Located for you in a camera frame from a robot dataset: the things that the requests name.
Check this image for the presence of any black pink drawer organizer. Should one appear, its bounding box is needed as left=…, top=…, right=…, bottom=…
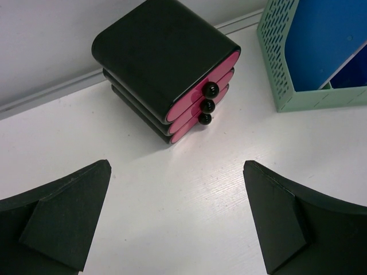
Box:
left=91, top=1, right=241, bottom=144

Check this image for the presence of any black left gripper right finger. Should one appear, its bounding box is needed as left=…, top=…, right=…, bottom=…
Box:
left=243, top=160, right=366, bottom=274

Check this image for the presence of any dark blue clipboard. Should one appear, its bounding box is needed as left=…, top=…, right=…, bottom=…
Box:
left=331, top=56, right=366, bottom=88

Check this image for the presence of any green file organizer rack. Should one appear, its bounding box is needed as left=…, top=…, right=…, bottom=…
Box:
left=257, top=1, right=366, bottom=112

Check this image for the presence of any pink top drawer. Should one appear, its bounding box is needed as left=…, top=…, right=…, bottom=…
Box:
left=165, top=50, right=241, bottom=123

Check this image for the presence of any pink middle drawer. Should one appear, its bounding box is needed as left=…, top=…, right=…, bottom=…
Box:
left=168, top=68, right=235, bottom=135

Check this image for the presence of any pink bottom drawer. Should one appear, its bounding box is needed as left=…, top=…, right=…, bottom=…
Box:
left=170, top=99, right=212, bottom=144

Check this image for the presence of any light blue notebook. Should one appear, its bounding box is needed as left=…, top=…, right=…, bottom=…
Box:
left=284, top=1, right=366, bottom=92

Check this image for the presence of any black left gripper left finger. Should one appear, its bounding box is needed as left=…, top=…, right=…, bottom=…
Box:
left=1, top=160, right=112, bottom=274

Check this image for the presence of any pink drawer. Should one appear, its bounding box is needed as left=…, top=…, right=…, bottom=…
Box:
left=170, top=99, right=212, bottom=144
left=165, top=50, right=241, bottom=123
left=168, top=68, right=235, bottom=135

